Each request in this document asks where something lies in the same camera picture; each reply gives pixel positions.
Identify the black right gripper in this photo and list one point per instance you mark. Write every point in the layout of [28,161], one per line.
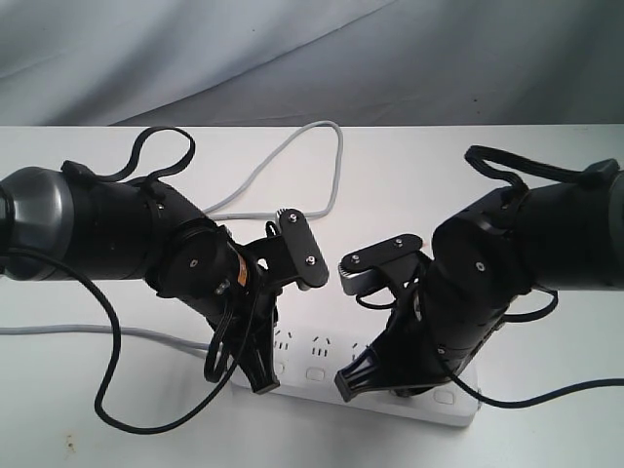
[411,356]

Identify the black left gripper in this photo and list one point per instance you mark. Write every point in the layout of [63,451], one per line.
[247,291]

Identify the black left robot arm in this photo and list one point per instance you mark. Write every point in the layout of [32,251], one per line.
[118,231]

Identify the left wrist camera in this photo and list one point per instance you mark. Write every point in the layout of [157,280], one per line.
[309,269]

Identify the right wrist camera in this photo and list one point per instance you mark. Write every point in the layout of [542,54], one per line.
[389,263]

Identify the white five-outlet power strip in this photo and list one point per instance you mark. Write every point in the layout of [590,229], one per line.
[324,366]

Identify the grey backdrop cloth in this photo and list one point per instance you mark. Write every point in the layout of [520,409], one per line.
[287,63]

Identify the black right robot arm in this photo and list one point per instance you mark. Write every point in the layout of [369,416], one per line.
[447,304]

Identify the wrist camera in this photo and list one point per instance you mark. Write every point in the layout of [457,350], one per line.
[389,263]
[309,269]

